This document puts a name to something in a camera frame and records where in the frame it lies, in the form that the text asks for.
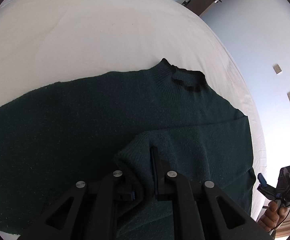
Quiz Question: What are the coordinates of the dark green knit sweater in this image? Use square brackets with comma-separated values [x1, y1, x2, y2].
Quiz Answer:
[0, 60, 256, 239]

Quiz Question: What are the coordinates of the person's right hand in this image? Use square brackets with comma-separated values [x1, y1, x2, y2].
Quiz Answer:
[257, 201, 289, 232]

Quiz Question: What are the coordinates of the white bed sheet mattress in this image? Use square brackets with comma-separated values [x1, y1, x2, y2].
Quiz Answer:
[0, 0, 267, 238]

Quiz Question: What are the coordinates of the upper beige wall socket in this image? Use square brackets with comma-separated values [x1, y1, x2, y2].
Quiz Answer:
[273, 64, 282, 74]

